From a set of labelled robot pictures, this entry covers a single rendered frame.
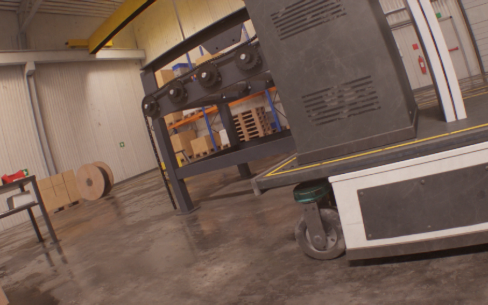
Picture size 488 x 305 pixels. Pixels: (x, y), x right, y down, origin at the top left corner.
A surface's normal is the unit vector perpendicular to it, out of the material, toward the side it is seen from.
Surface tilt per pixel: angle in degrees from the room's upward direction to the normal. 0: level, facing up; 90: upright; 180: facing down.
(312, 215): 90
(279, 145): 90
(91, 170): 90
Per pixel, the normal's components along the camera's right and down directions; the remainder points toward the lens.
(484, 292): -0.31, -0.95
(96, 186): -0.01, 0.09
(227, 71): -0.47, 0.22
